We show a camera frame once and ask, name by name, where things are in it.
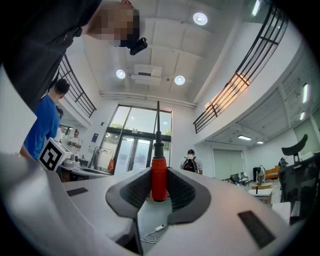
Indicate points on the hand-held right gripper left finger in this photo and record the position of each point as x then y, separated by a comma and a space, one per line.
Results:
100, 200

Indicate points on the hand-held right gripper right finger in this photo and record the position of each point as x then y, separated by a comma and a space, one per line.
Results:
215, 212

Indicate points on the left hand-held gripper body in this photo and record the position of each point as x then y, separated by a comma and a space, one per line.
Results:
51, 156

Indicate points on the orange and black screwdriver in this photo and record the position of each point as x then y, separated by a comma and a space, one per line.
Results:
159, 180

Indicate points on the white desk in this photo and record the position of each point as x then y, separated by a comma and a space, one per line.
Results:
85, 172

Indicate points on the orange fire extinguisher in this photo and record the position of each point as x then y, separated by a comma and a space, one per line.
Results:
111, 164

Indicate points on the small white table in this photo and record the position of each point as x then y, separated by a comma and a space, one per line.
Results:
260, 193

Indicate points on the white roller blind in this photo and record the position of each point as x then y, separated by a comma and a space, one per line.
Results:
228, 163

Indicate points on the black backpack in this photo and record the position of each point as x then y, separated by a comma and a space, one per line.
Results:
190, 165

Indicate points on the glass entrance door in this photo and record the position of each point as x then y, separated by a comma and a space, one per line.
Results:
140, 147

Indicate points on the black balcony railing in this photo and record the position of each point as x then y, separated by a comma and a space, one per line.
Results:
250, 72
77, 92

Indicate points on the wooden sofa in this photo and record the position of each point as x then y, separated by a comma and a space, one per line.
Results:
272, 172

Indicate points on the long ceiling lamp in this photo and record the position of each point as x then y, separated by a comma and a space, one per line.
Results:
244, 137
260, 142

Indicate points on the black office chair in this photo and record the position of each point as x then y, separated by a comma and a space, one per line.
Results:
297, 175

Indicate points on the round ceiling light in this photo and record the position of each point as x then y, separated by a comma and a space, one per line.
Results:
200, 18
120, 74
179, 80

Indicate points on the white ceiling pipe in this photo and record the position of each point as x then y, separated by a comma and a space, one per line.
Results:
147, 98

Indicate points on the person's black shirt torso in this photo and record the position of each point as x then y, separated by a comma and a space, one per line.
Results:
37, 37

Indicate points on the white ceiling air conditioner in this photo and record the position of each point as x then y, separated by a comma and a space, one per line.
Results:
147, 75

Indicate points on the person's head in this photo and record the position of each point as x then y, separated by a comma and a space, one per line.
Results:
112, 22

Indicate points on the blue wall poster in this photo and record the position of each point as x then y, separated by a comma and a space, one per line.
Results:
94, 137

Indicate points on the long wall lamp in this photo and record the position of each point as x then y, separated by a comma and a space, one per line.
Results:
256, 7
305, 93
302, 115

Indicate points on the black head-worn camera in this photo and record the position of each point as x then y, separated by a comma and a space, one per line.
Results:
137, 46

